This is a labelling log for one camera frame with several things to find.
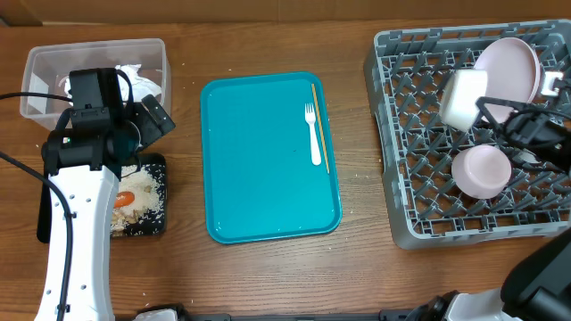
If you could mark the white plastic fork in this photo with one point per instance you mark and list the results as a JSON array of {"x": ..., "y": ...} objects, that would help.
[{"x": 310, "y": 118}]

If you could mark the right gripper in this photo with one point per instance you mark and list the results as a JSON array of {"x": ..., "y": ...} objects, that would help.
[{"x": 528, "y": 120}]

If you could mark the pink round plate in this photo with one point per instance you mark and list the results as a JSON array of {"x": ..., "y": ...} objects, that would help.
[{"x": 513, "y": 70}]

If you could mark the small crumpled white tissue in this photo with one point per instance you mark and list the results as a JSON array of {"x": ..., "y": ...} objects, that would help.
[{"x": 66, "y": 86}]

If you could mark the large crumpled white tissue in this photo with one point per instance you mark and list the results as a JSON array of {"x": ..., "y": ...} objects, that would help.
[{"x": 141, "y": 86}]

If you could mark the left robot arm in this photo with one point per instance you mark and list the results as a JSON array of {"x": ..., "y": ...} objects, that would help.
[{"x": 83, "y": 159}]

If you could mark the black plastic tray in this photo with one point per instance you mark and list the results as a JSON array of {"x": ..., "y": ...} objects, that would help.
[{"x": 158, "y": 196}]

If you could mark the teal serving tray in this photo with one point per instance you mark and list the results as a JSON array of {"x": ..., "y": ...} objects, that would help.
[{"x": 258, "y": 178}]

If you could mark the orange carrot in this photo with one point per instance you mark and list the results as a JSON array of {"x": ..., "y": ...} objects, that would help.
[{"x": 124, "y": 199}]

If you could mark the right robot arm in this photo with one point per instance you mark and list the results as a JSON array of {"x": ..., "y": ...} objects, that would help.
[{"x": 538, "y": 288}]

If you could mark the wooden chopstick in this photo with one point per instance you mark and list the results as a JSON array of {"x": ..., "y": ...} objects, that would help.
[{"x": 321, "y": 132}]

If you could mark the clear plastic waste bin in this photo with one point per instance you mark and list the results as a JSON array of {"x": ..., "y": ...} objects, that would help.
[{"x": 48, "y": 65}]

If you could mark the grey dishwasher rack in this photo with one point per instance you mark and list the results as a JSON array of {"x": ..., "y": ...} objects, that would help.
[{"x": 405, "y": 72}]

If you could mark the light green bowl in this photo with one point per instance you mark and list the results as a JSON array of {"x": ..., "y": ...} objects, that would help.
[{"x": 458, "y": 105}]

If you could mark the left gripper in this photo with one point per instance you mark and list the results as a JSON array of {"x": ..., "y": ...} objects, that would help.
[{"x": 152, "y": 129}]

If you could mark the white upturned cup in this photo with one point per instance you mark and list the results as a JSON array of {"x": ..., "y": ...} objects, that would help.
[{"x": 527, "y": 158}]

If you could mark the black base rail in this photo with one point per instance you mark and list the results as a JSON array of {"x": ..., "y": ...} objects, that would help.
[{"x": 383, "y": 315}]

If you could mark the spilled white rice pile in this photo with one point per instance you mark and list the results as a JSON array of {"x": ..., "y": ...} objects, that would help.
[{"x": 140, "y": 191}]

